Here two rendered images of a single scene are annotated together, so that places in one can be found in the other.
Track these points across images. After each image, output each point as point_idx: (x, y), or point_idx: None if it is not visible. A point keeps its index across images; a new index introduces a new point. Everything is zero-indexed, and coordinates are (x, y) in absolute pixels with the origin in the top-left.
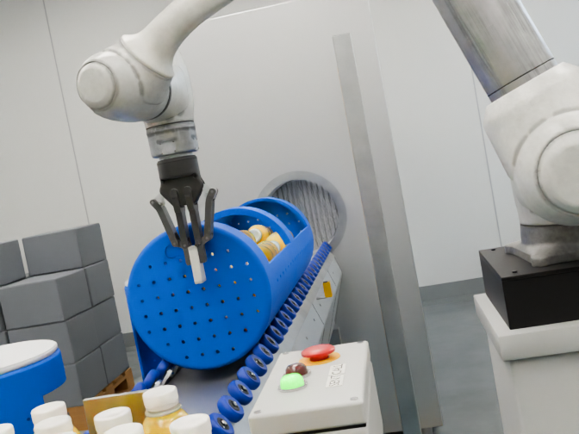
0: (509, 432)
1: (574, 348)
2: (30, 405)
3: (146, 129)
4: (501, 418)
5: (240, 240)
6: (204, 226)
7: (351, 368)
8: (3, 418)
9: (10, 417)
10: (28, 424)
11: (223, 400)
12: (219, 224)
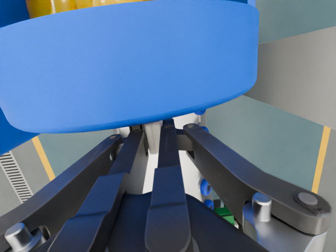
0: (320, 68)
1: None
2: (14, 133)
3: None
4: (323, 34)
5: (246, 91)
6: (198, 168)
7: None
8: (9, 148)
9: (12, 144)
10: (24, 132)
11: (206, 195)
12: (197, 40)
